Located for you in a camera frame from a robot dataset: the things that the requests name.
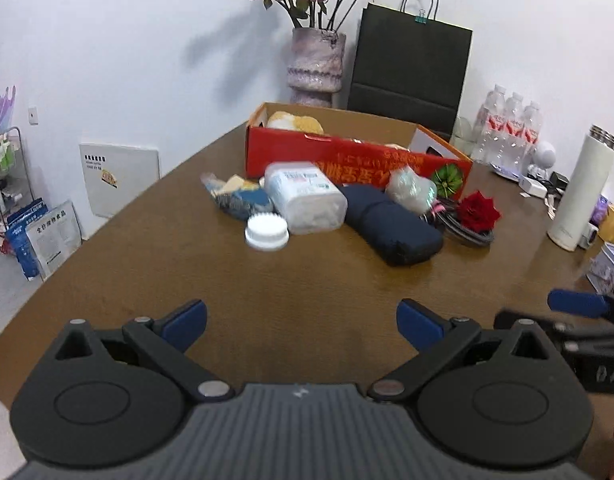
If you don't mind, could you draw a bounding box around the white plastic jar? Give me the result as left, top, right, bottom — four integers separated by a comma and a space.
263, 161, 348, 236

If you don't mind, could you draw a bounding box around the yellow plush toy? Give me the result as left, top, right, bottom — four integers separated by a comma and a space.
267, 111, 324, 135

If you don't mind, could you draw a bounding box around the white printed bag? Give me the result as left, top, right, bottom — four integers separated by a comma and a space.
26, 200, 82, 281

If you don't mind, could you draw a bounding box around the blue printed bag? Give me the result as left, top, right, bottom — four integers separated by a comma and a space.
6, 199, 50, 281

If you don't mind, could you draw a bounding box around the red artificial rose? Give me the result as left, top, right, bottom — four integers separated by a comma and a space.
458, 190, 502, 233

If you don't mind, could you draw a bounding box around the clear plastic bag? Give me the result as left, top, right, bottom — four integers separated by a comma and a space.
385, 166, 438, 213

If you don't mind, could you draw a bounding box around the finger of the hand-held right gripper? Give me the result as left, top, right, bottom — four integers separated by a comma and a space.
493, 309, 614, 358
547, 288, 614, 322

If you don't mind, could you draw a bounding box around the white wall panel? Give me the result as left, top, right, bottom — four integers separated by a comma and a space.
79, 142, 161, 219

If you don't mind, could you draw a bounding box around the brown wooden desk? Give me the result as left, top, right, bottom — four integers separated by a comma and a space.
0, 107, 614, 480

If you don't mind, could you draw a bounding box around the white charger block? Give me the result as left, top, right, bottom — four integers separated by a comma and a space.
518, 174, 548, 198

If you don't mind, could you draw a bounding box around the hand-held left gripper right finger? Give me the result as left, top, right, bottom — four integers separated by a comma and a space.
367, 298, 555, 403

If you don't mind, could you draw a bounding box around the navy fabric pouch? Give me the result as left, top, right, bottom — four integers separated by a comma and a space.
337, 184, 445, 267

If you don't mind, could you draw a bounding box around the patterned tin box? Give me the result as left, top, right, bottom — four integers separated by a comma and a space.
587, 241, 614, 296

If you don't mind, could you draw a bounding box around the white thermos bottle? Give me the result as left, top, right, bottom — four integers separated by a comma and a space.
547, 124, 614, 252

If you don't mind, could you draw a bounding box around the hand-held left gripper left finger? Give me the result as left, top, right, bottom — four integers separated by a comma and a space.
54, 299, 234, 402

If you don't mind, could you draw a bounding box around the white dish blue rim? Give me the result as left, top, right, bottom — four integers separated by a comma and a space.
489, 162, 525, 181

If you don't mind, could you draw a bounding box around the black cable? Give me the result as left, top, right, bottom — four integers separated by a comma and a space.
422, 197, 498, 248

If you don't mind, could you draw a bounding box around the small white robot toy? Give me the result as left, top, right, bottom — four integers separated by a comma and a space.
529, 140, 558, 178

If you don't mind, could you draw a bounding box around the purple plush item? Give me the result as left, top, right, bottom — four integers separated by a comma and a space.
590, 195, 612, 226

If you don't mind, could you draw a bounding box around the purple textured vase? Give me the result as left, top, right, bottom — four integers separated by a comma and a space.
286, 27, 346, 108

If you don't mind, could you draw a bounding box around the red cardboard box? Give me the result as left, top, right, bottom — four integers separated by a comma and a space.
244, 102, 474, 200

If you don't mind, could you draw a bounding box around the small grey white device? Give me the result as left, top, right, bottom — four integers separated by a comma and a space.
579, 222, 600, 251

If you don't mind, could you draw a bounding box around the metal wire rack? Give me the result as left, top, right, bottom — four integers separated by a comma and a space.
0, 126, 38, 256

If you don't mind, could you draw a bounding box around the clear water bottle red label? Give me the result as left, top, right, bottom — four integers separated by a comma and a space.
517, 101, 544, 171
497, 92, 525, 168
474, 85, 505, 163

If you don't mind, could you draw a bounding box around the blue yellow snack bag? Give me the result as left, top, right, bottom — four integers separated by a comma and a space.
200, 172, 275, 221

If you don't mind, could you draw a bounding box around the black paper bag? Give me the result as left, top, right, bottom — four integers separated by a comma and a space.
347, 0, 474, 143

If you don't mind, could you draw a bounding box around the white round ribbed lid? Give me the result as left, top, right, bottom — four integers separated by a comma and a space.
244, 213, 290, 252

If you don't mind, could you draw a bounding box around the clear glass cup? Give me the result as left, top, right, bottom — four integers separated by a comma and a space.
454, 116, 480, 156

